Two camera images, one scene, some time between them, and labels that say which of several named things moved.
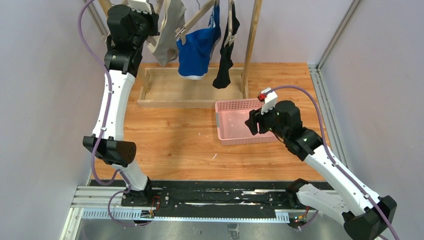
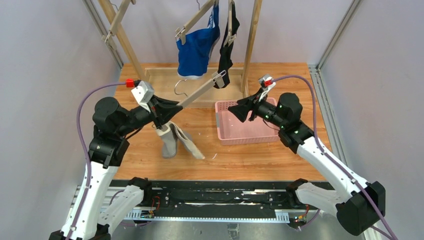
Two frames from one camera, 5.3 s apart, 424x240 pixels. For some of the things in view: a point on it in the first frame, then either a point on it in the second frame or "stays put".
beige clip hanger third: x=231 y=36 stays put
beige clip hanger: x=181 y=32 stays put
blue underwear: x=195 y=56 stays put
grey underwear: x=166 y=46 to x=171 y=134
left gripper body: x=147 y=20 to x=154 y=111
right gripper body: x=253 y=122 to x=252 y=108
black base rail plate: x=213 y=197 stays put
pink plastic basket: x=231 y=115 stays put
